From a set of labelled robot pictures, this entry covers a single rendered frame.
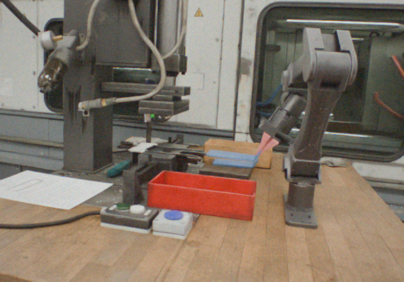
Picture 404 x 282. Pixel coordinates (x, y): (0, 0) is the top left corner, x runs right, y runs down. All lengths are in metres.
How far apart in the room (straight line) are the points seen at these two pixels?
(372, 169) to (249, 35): 0.79
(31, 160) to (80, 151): 1.05
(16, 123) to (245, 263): 1.80
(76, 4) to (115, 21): 0.14
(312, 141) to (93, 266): 0.52
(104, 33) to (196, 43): 0.70
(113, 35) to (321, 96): 0.61
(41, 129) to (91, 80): 1.07
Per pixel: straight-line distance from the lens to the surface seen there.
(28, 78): 2.17
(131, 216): 0.72
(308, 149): 0.82
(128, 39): 1.03
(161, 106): 0.94
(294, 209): 0.86
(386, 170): 1.64
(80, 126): 1.11
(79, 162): 1.13
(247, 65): 1.57
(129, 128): 1.79
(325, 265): 0.67
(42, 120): 2.09
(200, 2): 1.70
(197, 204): 0.81
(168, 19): 1.02
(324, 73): 0.70
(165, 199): 0.82
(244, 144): 1.36
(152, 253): 0.65
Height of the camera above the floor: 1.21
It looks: 9 degrees down
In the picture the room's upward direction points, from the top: 3 degrees clockwise
